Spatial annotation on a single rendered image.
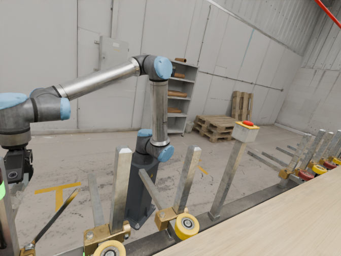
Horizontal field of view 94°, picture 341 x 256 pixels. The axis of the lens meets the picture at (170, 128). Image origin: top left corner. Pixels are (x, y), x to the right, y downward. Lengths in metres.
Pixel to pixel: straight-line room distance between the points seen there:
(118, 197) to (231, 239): 0.39
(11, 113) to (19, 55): 2.40
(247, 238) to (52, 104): 0.83
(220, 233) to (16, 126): 0.76
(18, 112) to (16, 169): 0.19
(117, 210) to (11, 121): 0.45
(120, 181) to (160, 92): 0.64
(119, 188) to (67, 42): 2.73
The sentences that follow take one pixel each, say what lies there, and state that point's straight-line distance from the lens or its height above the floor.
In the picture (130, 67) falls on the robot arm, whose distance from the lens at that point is 1.00.
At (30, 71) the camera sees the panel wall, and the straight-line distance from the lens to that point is 3.09.
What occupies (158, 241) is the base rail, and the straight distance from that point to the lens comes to 0.82.
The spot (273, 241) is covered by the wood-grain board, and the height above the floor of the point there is 0.90.
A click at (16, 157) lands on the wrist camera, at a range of 0.78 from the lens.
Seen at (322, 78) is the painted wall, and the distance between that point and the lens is 8.13.
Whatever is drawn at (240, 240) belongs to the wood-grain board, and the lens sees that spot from 0.68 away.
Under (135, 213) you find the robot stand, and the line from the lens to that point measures 1.66.
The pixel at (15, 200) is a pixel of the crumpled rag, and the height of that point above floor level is 0.87.
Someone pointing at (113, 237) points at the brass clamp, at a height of 0.86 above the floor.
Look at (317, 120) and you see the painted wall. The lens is 8.02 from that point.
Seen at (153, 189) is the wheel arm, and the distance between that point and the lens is 0.81.
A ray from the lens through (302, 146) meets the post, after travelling 1.43.
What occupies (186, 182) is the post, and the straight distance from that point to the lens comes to 0.62.
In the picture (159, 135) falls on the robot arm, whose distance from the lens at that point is 1.12.
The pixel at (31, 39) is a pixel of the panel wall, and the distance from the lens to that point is 3.06.
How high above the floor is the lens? 1.37
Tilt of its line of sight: 19 degrees down
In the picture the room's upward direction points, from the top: 12 degrees clockwise
